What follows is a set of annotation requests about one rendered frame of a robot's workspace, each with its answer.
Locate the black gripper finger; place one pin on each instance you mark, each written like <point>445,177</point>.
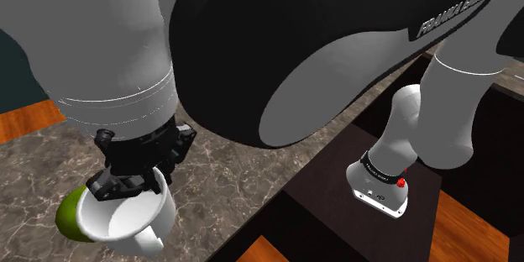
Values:
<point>155,181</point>
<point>114,185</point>

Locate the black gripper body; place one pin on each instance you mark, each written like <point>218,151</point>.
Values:
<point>143,150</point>

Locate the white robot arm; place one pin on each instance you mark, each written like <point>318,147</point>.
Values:
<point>102,40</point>

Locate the white mug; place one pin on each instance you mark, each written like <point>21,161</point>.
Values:
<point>143,220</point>

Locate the green round fruit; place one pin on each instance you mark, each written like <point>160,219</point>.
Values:
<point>67,216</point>

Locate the dark robot stand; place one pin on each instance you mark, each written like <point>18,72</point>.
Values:
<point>327,199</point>

